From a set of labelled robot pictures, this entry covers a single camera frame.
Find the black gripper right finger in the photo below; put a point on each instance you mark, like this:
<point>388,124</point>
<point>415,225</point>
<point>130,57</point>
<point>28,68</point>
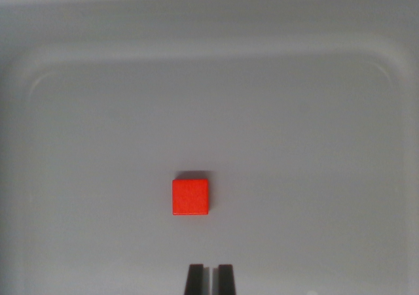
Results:
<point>226,280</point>

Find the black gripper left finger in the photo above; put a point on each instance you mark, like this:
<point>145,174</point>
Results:
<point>195,280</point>

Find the red cube block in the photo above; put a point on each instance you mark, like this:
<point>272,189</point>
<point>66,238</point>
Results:
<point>190,197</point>

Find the white plastic bin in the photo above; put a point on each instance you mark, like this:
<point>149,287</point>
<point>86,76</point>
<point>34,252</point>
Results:
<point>209,95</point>

